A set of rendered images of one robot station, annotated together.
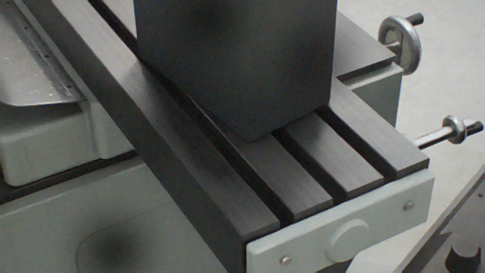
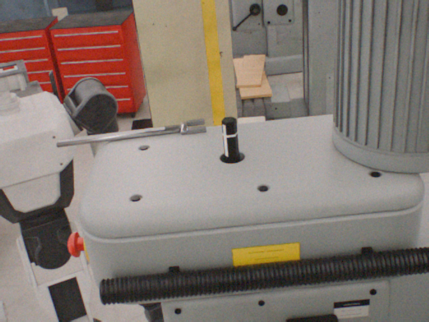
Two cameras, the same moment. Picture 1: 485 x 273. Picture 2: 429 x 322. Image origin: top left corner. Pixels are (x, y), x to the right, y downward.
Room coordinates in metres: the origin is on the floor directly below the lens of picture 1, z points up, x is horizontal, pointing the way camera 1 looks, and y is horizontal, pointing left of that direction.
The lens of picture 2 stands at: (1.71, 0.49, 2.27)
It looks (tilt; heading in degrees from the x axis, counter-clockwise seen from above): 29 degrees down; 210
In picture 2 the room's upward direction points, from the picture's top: 6 degrees counter-clockwise
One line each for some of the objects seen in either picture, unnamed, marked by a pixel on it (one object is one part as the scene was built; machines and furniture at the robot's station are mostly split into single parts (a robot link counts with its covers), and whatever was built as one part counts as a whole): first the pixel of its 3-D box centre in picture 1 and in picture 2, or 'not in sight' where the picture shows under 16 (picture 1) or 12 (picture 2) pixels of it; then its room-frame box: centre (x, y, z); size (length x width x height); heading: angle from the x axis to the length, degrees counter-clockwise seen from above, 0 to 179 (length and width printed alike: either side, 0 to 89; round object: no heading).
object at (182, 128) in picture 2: not in sight; (131, 133); (1.08, -0.03, 1.89); 0.24 x 0.04 x 0.01; 122
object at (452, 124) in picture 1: (437, 136); not in sight; (1.24, -0.37, 0.53); 0.22 x 0.06 x 0.06; 119
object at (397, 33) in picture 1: (383, 50); not in sight; (1.34, -0.27, 0.65); 0.16 x 0.12 x 0.12; 119
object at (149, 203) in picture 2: not in sight; (246, 201); (1.09, 0.18, 1.81); 0.47 x 0.26 x 0.16; 119
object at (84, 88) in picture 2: not in sight; (96, 108); (0.66, -0.48, 1.70); 0.12 x 0.09 x 0.14; 52
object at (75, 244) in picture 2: not in sight; (80, 244); (1.22, -0.06, 1.76); 0.04 x 0.03 x 0.04; 29
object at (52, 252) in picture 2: not in sight; (43, 222); (0.80, -0.66, 1.37); 0.28 x 0.13 x 0.18; 52
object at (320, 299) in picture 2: not in sight; (267, 265); (1.08, 0.20, 1.68); 0.34 x 0.24 x 0.10; 119
